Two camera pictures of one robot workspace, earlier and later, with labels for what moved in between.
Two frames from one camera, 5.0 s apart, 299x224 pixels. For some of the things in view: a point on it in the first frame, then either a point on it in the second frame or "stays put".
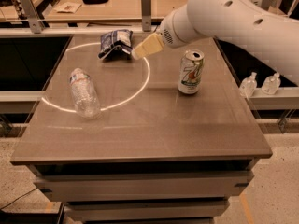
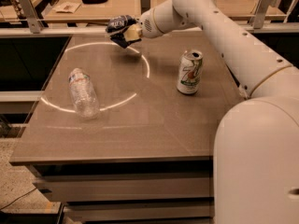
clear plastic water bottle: x=85 y=96 stays put
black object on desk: x=94 y=0 stays put
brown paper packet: x=70 y=7 stays put
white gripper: x=167 y=32 -> x=149 y=24
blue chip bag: x=117 y=45 -> x=116 y=29
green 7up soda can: x=191 y=71 stays put
